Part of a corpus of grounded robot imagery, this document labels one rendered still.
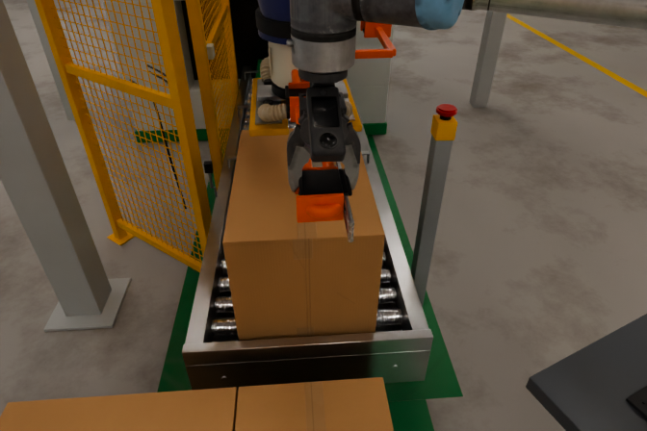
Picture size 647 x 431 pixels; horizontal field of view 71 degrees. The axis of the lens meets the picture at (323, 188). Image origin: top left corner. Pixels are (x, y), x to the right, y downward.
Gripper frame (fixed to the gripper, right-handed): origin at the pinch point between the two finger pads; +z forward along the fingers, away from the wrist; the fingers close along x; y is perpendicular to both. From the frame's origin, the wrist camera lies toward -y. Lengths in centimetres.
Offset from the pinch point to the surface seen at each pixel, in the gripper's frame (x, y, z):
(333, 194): -1.2, -4.7, -2.0
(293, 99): 4.3, 29.8, -2.9
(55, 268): 107, 85, 95
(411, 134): -89, 254, 126
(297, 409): 6, 3, 71
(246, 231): 17.0, 27.1, 30.8
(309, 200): 2.5, -5.1, -1.4
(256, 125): 13.9, 44.4, 10.3
